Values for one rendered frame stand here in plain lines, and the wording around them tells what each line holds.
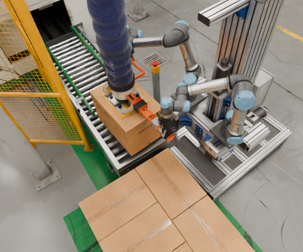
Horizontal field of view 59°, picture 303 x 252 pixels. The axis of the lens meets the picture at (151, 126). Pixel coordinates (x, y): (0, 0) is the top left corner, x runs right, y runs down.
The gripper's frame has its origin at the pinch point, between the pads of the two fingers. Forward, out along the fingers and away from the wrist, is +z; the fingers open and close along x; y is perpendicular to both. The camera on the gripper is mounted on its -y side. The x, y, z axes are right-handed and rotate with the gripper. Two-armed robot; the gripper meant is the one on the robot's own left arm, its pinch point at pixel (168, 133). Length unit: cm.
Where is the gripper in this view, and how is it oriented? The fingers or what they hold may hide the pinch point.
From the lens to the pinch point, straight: 200.6
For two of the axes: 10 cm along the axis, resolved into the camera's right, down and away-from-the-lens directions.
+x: -7.9, 5.3, -3.3
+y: -6.2, -6.1, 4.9
